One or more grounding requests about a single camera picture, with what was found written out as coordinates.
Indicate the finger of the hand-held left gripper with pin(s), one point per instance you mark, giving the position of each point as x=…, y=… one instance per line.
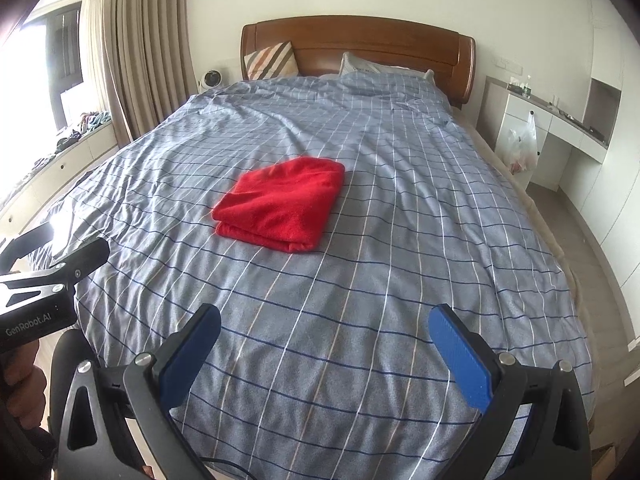
x=30, y=237
x=80, y=257

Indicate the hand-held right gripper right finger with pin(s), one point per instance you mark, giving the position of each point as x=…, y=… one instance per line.
x=462, y=355

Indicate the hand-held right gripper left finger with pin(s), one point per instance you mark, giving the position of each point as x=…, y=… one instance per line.
x=187, y=355

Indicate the red knit sweater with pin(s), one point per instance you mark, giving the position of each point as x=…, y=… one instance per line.
x=285, y=200

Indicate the pile of clothes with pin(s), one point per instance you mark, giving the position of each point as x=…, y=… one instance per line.
x=85, y=127

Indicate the person's left hand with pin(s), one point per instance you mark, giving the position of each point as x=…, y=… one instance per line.
x=22, y=385

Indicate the white window bench cabinet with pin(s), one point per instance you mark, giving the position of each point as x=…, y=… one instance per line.
x=65, y=175

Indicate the bed with blue plaid duvet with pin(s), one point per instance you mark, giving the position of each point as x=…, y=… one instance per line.
x=375, y=270

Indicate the beige bed base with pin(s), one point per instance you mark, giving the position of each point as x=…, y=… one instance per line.
x=550, y=240

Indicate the window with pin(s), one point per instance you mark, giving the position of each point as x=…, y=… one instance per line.
x=60, y=60

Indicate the beige curtain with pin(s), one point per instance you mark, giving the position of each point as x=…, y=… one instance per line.
x=145, y=50

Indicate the clear plastic bag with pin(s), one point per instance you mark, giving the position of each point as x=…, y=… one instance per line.
x=522, y=145

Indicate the small white fan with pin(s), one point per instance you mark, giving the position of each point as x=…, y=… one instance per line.
x=211, y=80

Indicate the white built-in desk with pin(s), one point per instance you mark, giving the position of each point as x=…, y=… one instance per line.
x=570, y=145

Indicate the white wardrobe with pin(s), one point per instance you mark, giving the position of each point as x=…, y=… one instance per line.
x=615, y=160

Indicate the small dark desk item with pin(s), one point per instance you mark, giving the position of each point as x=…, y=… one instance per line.
x=515, y=86

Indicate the striped cushion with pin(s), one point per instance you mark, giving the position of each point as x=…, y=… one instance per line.
x=270, y=60

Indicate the clear water bottle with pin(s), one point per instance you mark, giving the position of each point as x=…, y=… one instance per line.
x=526, y=87

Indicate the grey pillow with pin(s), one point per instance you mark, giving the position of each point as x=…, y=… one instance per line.
x=357, y=65

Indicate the wooden headboard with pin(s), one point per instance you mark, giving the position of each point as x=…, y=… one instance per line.
x=350, y=35

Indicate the white wall switch panel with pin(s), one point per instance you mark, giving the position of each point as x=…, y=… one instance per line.
x=507, y=65

